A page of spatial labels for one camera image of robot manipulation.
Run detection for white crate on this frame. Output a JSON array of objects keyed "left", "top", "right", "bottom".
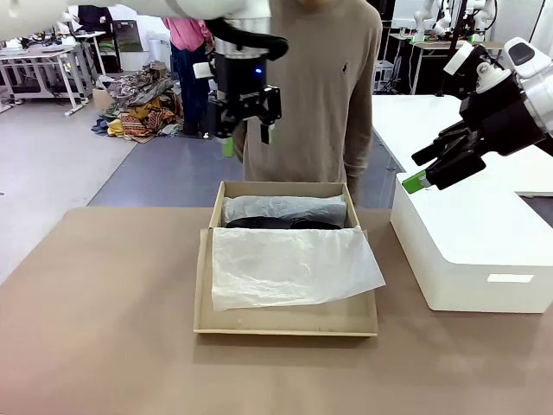
[{"left": 373, "top": 60, "right": 397, "bottom": 93}]

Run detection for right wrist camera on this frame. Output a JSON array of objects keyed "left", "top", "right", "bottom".
[{"left": 443, "top": 41, "right": 513, "bottom": 94}]

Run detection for small cardboard box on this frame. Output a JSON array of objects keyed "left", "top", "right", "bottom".
[{"left": 92, "top": 85, "right": 114, "bottom": 110}]

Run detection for white plastic bin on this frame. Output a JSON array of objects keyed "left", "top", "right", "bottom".
[{"left": 390, "top": 171, "right": 553, "bottom": 315}]

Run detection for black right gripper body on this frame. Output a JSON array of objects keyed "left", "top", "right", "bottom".
[{"left": 458, "top": 71, "right": 552, "bottom": 157}]

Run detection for black frame workbench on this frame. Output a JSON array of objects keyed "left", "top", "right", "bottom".
[{"left": 388, "top": 28, "right": 480, "bottom": 96}]

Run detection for person's left forearm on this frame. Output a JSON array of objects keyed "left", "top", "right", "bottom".
[{"left": 344, "top": 124, "right": 375, "bottom": 205}]

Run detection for person in black clothes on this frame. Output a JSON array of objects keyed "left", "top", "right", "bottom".
[{"left": 76, "top": 3, "right": 114, "bottom": 35}]

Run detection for beige cardboard shoe box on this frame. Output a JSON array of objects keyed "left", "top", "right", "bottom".
[{"left": 207, "top": 179, "right": 361, "bottom": 230}]

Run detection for person in beige sweater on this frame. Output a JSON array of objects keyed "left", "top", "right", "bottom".
[{"left": 232, "top": 0, "right": 385, "bottom": 207}]

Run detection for white tissue paper sheet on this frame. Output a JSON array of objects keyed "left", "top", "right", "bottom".
[{"left": 210, "top": 194, "right": 387, "bottom": 313}]

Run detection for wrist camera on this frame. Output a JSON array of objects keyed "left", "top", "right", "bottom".
[
  {"left": 443, "top": 41, "right": 513, "bottom": 94},
  {"left": 192, "top": 61, "right": 217, "bottom": 81}
]

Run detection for black leather buckle shoe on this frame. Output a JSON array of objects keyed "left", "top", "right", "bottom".
[{"left": 224, "top": 214, "right": 343, "bottom": 231}]

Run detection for grey desk white legs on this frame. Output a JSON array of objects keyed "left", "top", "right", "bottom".
[{"left": 0, "top": 30, "right": 107, "bottom": 117}]

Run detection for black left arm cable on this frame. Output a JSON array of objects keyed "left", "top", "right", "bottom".
[{"left": 208, "top": 16, "right": 289, "bottom": 61}]

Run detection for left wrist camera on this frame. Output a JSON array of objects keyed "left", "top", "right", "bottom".
[{"left": 192, "top": 61, "right": 217, "bottom": 81}]

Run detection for pile of patterned clothes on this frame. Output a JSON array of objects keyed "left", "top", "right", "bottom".
[{"left": 90, "top": 60, "right": 186, "bottom": 144}]

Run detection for person in pink hoodie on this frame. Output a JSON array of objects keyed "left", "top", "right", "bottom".
[{"left": 162, "top": 16, "right": 215, "bottom": 138}]

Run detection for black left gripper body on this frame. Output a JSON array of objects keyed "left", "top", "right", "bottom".
[{"left": 213, "top": 54, "right": 268, "bottom": 125}]

